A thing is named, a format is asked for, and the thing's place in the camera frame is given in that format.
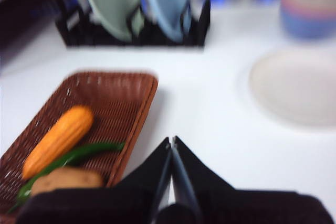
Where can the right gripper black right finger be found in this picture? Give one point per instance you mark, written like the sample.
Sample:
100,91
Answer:
249,205

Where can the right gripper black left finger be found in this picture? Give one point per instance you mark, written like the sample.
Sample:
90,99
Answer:
105,205

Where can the tan potato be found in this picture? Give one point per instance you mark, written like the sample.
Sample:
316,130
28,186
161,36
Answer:
68,180

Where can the green cucumber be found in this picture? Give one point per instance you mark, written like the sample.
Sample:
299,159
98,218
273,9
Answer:
86,151

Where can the orange corn cob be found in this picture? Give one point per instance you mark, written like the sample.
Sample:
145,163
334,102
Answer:
57,140

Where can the brown wicker basket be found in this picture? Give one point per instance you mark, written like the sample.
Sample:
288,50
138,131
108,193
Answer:
113,98

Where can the white flat plate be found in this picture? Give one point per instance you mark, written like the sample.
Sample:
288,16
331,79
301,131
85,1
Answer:
296,90

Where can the black dish rack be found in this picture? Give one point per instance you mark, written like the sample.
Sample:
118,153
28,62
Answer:
78,37

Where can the blue bowl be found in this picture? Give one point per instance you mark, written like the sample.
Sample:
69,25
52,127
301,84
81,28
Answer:
307,26

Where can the pale green plate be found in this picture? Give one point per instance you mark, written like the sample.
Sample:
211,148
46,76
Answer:
113,1

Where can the pink bowl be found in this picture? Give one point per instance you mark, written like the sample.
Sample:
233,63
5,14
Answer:
309,7

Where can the light blue plate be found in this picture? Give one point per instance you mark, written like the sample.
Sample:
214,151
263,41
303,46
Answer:
165,3

